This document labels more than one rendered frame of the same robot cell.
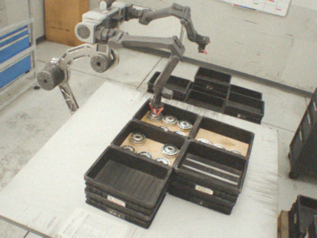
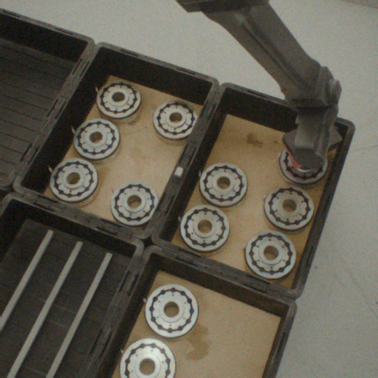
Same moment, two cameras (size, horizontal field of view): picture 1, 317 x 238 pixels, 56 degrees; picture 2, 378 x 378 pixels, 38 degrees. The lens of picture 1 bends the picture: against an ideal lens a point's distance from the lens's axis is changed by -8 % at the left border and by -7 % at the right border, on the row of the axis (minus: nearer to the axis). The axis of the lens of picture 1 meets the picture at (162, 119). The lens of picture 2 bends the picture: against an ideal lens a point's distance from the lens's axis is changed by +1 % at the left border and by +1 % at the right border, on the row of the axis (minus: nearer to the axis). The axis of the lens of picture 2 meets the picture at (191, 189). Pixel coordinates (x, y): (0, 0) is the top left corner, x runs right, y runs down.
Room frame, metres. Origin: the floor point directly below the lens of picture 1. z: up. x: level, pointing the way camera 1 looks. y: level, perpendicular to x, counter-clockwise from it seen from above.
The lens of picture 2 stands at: (1.70, -0.51, 1.91)
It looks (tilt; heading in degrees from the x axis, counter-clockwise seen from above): 65 degrees down; 99
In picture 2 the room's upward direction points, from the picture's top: 2 degrees counter-clockwise
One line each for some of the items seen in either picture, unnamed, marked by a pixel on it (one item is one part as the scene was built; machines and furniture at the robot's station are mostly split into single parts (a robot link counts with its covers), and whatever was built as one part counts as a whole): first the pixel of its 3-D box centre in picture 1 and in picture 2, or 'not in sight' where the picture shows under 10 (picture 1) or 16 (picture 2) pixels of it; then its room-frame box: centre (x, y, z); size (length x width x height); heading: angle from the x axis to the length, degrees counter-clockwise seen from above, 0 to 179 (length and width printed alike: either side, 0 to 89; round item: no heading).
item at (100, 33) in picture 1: (102, 33); not in sight; (1.75, 0.44, 1.45); 0.09 x 0.08 x 0.12; 169
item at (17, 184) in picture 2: (150, 143); (121, 134); (1.47, 0.05, 0.92); 0.40 x 0.30 x 0.02; 75
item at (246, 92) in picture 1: (241, 106); not in sight; (3.12, -0.87, 0.31); 0.40 x 0.30 x 0.34; 79
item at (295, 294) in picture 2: (167, 118); (256, 182); (1.76, -0.03, 0.92); 0.40 x 0.30 x 0.02; 75
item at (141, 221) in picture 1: (127, 192); not in sight; (1.19, 0.13, 0.76); 0.40 x 0.30 x 0.12; 75
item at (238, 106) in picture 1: (239, 120); not in sight; (2.73, -0.79, 0.37); 0.40 x 0.30 x 0.45; 79
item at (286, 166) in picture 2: (154, 114); (303, 162); (1.86, 0.06, 0.86); 0.10 x 0.10 x 0.01
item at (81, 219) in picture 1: (93, 230); not in sight; (0.93, 0.26, 0.70); 0.33 x 0.23 x 0.01; 79
